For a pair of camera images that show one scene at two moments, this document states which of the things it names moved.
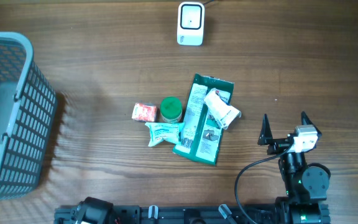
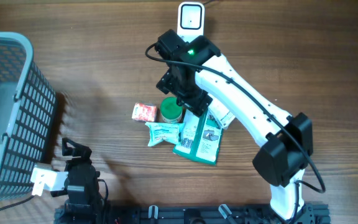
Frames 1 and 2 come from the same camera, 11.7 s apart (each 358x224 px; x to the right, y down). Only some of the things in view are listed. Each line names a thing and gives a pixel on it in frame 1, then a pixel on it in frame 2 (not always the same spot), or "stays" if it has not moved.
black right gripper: (266, 137) -> (196, 103)
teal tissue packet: (168, 131) stays
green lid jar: (171, 109) stays
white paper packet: (225, 114) stays
